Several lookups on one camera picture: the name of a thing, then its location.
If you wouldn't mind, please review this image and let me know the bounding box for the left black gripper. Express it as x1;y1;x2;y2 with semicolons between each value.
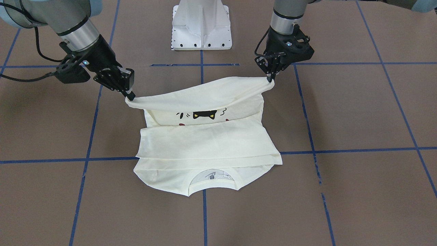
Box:
255;25;315;83

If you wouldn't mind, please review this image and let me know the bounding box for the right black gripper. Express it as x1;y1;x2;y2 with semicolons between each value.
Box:
55;35;136;101

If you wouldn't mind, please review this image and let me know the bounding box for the cream long-sleeve cat shirt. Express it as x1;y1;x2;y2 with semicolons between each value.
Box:
126;77;283;196

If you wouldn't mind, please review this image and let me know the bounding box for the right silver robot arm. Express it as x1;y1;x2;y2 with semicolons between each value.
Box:
1;0;135;100

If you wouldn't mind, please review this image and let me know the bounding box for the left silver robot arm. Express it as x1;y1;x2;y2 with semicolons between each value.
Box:
259;0;436;88

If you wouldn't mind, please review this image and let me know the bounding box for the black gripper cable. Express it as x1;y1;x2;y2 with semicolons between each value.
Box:
0;0;69;82

